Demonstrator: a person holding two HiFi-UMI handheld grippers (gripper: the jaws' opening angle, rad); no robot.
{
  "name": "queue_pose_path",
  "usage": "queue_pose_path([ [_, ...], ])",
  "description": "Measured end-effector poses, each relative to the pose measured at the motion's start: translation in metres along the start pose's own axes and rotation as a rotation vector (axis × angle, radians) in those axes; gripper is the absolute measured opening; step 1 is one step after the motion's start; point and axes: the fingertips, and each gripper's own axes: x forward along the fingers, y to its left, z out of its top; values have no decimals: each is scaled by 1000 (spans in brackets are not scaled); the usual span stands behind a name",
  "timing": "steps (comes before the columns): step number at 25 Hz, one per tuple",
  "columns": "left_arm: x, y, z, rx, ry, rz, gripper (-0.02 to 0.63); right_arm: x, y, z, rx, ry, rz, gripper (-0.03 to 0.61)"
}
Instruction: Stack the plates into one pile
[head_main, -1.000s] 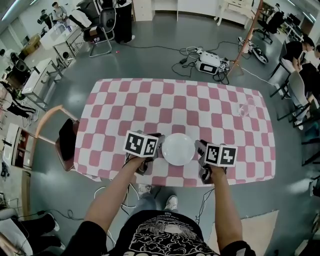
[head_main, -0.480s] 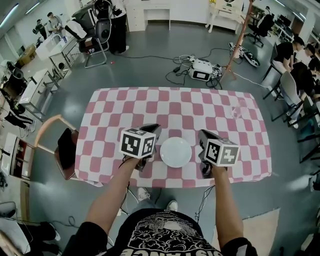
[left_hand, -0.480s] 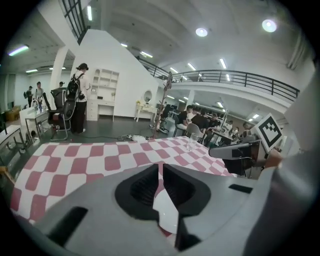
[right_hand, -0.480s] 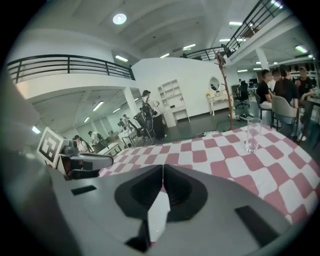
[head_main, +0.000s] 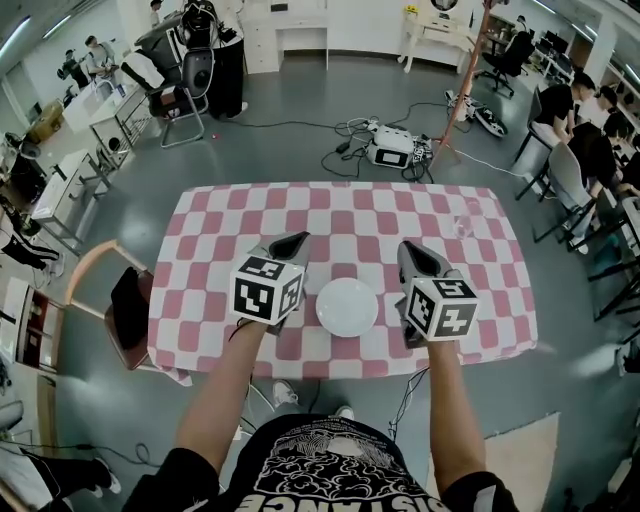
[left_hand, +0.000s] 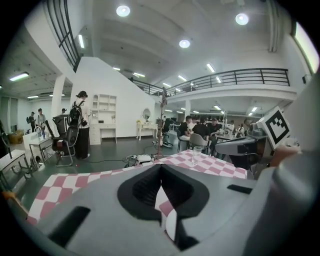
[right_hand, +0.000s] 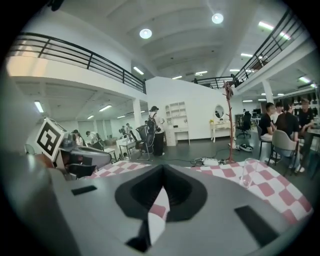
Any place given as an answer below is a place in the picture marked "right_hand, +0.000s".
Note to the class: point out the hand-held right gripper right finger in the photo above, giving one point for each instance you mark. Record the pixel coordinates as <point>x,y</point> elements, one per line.
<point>187,195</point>

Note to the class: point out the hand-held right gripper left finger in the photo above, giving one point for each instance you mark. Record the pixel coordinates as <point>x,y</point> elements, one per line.
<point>140,192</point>

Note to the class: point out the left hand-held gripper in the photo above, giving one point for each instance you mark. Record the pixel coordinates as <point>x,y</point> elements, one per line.
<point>48,138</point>

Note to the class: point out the white table with faucet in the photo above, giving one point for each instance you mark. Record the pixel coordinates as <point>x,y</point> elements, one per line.
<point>126,145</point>

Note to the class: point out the black chrome office chair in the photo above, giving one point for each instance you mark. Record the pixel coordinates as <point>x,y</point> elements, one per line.
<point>143,142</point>

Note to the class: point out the ceiling tube light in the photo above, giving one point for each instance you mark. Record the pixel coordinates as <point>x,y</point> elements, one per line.
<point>105,108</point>
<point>138,70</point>

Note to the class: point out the black white patterned object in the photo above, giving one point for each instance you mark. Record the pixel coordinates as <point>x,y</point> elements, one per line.
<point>246,147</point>

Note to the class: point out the white shelving desk unit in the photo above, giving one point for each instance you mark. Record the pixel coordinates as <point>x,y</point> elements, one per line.
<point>176,120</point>

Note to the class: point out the white dressing table with mirror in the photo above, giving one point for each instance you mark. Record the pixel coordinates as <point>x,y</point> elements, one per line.
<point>220,122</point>

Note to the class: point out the pink white checkered tablecloth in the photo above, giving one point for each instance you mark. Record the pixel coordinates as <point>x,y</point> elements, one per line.
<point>270,187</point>

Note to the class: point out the black balcony railing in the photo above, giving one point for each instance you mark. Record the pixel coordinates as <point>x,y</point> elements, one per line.
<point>275,45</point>
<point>75,57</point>

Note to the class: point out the reddish wooden coat rack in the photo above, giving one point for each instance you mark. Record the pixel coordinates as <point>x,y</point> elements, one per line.
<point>228,120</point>

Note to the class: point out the black swivel office chair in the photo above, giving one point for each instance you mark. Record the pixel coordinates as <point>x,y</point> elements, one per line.
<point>245,122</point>

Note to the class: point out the grey dining chair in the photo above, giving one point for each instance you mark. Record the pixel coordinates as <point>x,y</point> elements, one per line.
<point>283,142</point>

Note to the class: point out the round ceiling light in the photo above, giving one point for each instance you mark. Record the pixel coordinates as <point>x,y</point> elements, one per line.
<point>145,33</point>
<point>217,18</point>

